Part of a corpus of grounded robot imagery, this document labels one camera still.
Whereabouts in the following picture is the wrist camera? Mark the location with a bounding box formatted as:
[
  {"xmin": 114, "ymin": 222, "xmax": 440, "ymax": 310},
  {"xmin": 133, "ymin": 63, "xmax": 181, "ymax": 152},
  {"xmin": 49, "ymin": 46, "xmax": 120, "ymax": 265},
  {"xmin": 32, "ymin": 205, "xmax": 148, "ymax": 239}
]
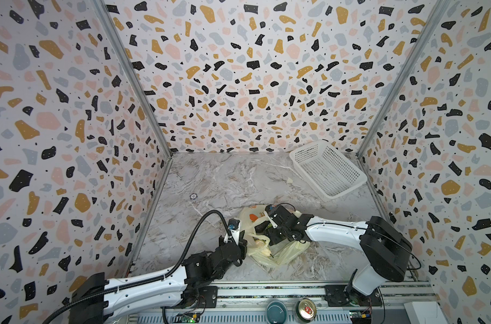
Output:
[
  {"xmin": 225, "ymin": 219, "xmax": 241, "ymax": 245},
  {"xmin": 264, "ymin": 205, "xmax": 278, "ymax": 228}
]

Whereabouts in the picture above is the metal drink can top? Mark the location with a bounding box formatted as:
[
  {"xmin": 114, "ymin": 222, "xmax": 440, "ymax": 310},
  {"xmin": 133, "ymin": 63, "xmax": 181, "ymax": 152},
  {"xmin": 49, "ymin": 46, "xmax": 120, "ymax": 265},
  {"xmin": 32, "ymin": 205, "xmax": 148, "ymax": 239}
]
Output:
[{"xmin": 295, "ymin": 298, "xmax": 317, "ymax": 323}]

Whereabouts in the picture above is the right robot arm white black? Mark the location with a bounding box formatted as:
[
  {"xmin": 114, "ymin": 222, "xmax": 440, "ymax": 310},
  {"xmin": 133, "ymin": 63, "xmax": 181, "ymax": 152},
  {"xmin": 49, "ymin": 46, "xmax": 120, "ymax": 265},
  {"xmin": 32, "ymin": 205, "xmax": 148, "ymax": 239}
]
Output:
[{"xmin": 262, "ymin": 204, "xmax": 413, "ymax": 307}]

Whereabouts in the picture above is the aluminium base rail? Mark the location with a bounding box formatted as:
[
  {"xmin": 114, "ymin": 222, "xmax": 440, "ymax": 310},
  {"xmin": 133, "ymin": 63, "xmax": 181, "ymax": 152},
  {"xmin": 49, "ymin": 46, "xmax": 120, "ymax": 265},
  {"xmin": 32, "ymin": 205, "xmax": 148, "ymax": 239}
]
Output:
[{"xmin": 107, "ymin": 282, "xmax": 438, "ymax": 323}]

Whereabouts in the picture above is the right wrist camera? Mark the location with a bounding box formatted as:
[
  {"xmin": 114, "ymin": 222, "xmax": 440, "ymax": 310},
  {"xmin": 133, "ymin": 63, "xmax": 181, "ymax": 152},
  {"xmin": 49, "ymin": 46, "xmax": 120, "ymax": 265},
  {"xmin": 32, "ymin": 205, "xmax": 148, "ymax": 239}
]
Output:
[{"xmin": 264, "ymin": 205, "xmax": 278, "ymax": 228}]

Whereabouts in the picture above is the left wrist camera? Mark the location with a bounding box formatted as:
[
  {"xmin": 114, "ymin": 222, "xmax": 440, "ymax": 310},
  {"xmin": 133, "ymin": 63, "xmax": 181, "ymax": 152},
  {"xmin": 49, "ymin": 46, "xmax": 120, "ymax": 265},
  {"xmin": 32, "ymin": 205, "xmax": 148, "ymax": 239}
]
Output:
[{"xmin": 225, "ymin": 219, "xmax": 241, "ymax": 245}]

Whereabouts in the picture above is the green circuit board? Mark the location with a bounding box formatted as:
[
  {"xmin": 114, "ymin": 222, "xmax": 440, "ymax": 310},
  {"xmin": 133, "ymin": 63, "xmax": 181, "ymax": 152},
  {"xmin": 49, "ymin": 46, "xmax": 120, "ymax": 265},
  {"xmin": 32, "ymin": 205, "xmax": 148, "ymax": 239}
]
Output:
[
  {"xmin": 349, "ymin": 311, "xmax": 372, "ymax": 324},
  {"xmin": 172, "ymin": 312, "xmax": 201, "ymax": 323}
]

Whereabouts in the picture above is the left green circuit board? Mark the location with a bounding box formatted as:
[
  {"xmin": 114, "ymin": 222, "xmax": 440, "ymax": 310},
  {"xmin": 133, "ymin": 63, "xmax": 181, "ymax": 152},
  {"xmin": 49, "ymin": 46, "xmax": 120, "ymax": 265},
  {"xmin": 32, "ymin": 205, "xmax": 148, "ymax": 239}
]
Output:
[{"xmin": 172, "ymin": 312, "xmax": 201, "ymax": 323}]

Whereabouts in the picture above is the right green circuit board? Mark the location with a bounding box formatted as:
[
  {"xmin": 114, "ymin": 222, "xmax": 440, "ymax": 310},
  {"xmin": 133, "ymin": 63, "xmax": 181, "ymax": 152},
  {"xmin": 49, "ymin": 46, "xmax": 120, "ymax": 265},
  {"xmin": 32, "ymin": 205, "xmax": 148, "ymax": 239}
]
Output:
[{"xmin": 349, "ymin": 311, "xmax": 372, "ymax": 324}]

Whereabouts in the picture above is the white box corner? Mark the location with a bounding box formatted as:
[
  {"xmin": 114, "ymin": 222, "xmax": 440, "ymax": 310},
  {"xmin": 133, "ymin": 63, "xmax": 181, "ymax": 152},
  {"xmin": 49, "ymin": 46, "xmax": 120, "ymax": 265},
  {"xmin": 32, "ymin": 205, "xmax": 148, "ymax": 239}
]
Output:
[{"xmin": 403, "ymin": 301, "xmax": 448, "ymax": 324}]

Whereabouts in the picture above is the black corrugated cable conduit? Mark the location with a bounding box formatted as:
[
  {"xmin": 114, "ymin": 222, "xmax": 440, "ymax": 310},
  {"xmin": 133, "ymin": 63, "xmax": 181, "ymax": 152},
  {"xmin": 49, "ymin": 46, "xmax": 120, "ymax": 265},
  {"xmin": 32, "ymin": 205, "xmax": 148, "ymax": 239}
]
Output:
[{"xmin": 42, "ymin": 209, "xmax": 232, "ymax": 324}]

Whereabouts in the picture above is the teal round cup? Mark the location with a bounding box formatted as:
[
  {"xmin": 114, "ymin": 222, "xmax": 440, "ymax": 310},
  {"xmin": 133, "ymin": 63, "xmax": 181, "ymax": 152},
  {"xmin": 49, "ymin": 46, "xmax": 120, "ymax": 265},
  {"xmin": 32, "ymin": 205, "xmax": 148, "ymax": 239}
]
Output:
[{"xmin": 266, "ymin": 301, "xmax": 288, "ymax": 324}]

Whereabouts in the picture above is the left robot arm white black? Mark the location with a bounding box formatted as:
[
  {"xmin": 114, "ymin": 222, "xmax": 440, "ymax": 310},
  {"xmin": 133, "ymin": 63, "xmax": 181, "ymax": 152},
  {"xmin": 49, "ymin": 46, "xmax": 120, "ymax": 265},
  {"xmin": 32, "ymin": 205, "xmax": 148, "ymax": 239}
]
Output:
[{"xmin": 68, "ymin": 237, "xmax": 248, "ymax": 323}]

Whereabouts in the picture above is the yellow plastic bag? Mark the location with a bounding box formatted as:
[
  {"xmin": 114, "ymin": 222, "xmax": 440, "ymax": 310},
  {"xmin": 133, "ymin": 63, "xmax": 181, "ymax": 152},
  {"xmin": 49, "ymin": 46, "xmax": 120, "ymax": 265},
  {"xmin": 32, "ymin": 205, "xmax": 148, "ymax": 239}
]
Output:
[{"xmin": 239, "ymin": 205, "xmax": 310, "ymax": 268}]

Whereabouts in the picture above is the white plastic mesh basket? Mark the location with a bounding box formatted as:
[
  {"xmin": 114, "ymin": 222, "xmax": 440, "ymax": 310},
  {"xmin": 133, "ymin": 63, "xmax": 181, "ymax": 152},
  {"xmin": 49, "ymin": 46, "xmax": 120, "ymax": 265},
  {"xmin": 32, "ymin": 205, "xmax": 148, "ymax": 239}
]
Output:
[{"xmin": 289, "ymin": 140, "xmax": 367, "ymax": 201}]

